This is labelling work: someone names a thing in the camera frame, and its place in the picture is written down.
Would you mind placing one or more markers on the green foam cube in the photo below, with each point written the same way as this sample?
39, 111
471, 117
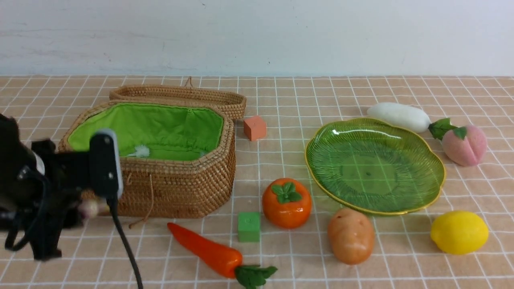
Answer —
249, 227

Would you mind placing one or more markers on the pink toy peach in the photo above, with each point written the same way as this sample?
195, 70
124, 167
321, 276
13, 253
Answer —
465, 145

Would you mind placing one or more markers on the white toy radish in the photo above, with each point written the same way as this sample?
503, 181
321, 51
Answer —
410, 118

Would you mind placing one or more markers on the orange toy persimmon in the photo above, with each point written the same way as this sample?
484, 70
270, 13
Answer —
287, 203

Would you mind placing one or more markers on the orange toy carrot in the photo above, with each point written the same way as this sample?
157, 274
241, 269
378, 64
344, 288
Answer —
224, 260

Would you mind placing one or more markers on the brown toy potato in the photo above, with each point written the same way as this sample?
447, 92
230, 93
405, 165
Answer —
351, 236

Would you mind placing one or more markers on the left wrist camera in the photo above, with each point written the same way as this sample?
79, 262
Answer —
104, 165

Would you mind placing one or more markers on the orange foam cube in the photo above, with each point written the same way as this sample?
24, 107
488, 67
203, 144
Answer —
255, 128

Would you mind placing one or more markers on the purple toy eggplant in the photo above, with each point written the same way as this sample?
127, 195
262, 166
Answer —
92, 208

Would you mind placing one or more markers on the woven rattan basket green lining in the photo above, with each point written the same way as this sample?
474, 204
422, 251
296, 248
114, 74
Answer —
177, 160

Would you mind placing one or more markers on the yellow toy lemon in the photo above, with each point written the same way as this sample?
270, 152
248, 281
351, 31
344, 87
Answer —
459, 232

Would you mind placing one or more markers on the checkered beige tablecloth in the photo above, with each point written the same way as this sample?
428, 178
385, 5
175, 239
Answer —
294, 108

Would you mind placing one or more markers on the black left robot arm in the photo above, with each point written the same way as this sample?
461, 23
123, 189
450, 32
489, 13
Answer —
13, 156

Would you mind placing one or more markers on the woven rattan basket lid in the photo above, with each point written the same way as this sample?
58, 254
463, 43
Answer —
233, 105

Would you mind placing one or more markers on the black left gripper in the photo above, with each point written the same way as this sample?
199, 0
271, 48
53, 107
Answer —
51, 184

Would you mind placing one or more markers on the green leaf-shaped glass plate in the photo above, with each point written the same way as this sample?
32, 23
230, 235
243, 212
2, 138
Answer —
373, 167

